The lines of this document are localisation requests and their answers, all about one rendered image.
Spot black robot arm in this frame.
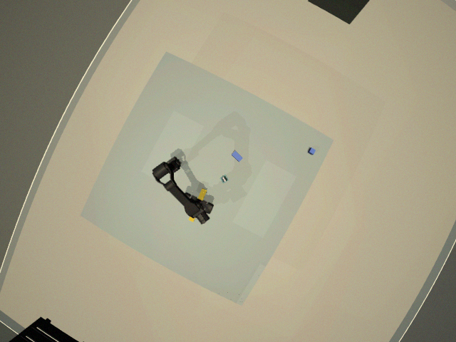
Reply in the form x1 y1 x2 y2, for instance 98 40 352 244
152 156 210 224

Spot yellow bar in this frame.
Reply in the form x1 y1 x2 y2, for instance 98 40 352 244
189 188 207 222

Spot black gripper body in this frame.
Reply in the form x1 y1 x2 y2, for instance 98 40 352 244
185 193 214 214

